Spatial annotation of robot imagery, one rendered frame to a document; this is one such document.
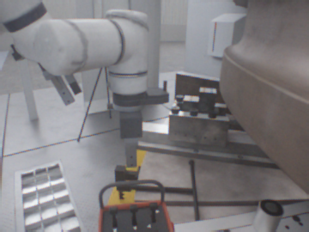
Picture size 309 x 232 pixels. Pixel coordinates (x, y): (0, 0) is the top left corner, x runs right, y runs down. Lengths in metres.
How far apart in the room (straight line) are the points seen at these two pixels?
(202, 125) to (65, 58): 1.35
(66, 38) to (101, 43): 0.06
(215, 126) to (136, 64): 1.22
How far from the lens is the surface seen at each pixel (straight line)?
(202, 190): 1.49
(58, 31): 0.34
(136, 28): 0.43
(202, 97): 1.64
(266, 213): 0.79
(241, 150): 1.80
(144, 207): 0.69
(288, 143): 0.81
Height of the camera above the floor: 1.31
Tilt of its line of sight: 24 degrees down
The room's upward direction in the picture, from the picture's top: 1 degrees clockwise
